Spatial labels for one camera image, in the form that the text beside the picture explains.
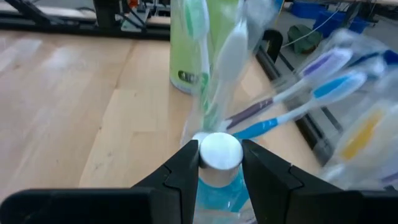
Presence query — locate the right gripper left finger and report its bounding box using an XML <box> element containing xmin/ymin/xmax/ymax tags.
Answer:
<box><xmin>0</xmin><ymin>139</ymin><xmax>200</xmax><ymax>224</ymax></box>

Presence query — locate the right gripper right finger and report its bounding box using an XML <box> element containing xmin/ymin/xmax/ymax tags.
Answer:
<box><xmin>241</xmin><ymin>139</ymin><xmax>398</xmax><ymax>224</ymax></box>

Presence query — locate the orange toothbrush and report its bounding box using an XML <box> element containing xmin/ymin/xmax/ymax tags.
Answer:
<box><xmin>322</xmin><ymin>99</ymin><xmax>398</xmax><ymax>190</ymax></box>

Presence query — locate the purple toothbrush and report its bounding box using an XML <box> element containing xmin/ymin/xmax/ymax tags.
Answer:
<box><xmin>381</xmin><ymin>170</ymin><xmax>398</xmax><ymax>186</ymax></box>
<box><xmin>217</xmin><ymin>46</ymin><xmax>354</xmax><ymax>131</ymax></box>

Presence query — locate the green toothbrush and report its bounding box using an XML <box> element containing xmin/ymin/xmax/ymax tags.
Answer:
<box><xmin>201</xmin><ymin>18</ymin><xmax>249</xmax><ymax>131</ymax></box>
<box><xmin>183</xmin><ymin>0</ymin><xmax>218</xmax><ymax>131</ymax></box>

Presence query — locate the blue toothbrush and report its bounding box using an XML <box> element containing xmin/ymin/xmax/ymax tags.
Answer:
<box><xmin>348</xmin><ymin>48</ymin><xmax>398</xmax><ymax>68</ymax></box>

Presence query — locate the green disinfecting wipes canister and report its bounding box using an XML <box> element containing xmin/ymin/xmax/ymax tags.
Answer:
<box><xmin>169</xmin><ymin>0</ymin><xmax>246</xmax><ymax>94</ymax></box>

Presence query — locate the green bag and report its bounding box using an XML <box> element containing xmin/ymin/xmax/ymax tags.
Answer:
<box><xmin>287</xmin><ymin>24</ymin><xmax>323</xmax><ymax>54</ymax></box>

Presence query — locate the blue plastic bin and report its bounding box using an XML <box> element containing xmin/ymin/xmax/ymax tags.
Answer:
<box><xmin>290</xmin><ymin>0</ymin><xmax>320</xmax><ymax>19</ymax></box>
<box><xmin>312</xmin><ymin>9</ymin><xmax>373</xmax><ymax>34</ymax></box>

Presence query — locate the white cable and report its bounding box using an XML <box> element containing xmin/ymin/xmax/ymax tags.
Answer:
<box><xmin>281</xmin><ymin>9</ymin><xmax>343</xmax><ymax>48</ymax></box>

